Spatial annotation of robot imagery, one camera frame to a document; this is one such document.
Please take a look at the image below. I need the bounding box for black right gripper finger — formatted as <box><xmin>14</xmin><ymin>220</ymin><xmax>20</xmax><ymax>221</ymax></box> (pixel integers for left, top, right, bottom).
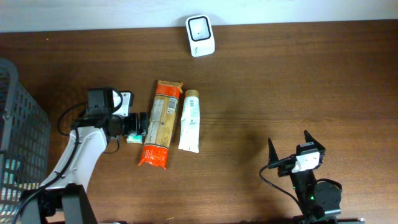
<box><xmin>304</xmin><ymin>130</ymin><xmax>325</xmax><ymax>152</ymax></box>
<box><xmin>267</xmin><ymin>138</ymin><xmax>279</xmax><ymax>165</ymax></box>

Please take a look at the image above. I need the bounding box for small teal tissue pack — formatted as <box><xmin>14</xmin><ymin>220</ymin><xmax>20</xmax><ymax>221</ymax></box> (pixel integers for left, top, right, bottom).
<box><xmin>126</xmin><ymin>135</ymin><xmax>144</xmax><ymax>144</ymax></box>

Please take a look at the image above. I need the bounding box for orange and tan snack package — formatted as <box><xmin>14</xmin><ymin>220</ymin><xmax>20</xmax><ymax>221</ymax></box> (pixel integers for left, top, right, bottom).
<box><xmin>139</xmin><ymin>80</ymin><xmax>183</xmax><ymax>169</ymax></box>

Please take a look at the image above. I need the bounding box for white tube with tan cap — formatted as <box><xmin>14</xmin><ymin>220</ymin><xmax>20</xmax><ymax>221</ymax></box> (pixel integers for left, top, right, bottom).
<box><xmin>178</xmin><ymin>90</ymin><xmax>200</xmax><ymax>153</ymax></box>

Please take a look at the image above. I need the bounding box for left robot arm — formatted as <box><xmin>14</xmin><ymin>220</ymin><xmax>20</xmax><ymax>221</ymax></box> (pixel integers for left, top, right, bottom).
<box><xmin>12</xmin><ymin>87</ymin><xmax>148</xmax><ymax>223</ymax></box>

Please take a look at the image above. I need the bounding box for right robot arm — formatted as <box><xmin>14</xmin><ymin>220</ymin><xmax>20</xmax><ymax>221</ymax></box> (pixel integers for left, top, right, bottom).
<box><xmin>266</xmin><ymin>131</ymin><xmax>343</xmax><ymax>223</ymax></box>

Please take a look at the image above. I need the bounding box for white barcode scanner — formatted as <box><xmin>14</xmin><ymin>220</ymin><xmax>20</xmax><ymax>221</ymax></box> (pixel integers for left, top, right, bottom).
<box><xmin>185</xmin><ymin>15</ymin><xmax>215</xmax><ymax>57</ymax></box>

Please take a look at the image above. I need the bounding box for grey plastic mesh basket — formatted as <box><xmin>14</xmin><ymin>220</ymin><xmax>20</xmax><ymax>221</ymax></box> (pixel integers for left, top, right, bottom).
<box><xmin>1</xmin><ymin>58</ymin><xmax>51</xmax><ymax>223</ymax></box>

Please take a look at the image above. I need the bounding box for black right camera cable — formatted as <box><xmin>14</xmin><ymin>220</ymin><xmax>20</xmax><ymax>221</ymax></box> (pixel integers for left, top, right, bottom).
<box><xmin>259</xmin><ymin>157</ymin><xmax>307</xmax><ymax>215</ymax></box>

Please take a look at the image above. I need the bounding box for black camera cable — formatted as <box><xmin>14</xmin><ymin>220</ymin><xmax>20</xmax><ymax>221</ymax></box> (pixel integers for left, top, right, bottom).
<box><xmin>259</xmin><ymin>157</ymin><xmax>307</xmax><ymax>215</ymax></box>
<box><xmin>12</xmin><ymin>90</ymin><xmax>125</xmax><ymax>224</ymax></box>

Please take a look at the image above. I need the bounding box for black left camera cable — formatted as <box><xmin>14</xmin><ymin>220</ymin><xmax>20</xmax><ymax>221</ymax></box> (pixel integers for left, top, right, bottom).
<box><xmin>12</xmin><ymin>90</ymin><xmax>125</xmax><ymax>224</ymax></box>

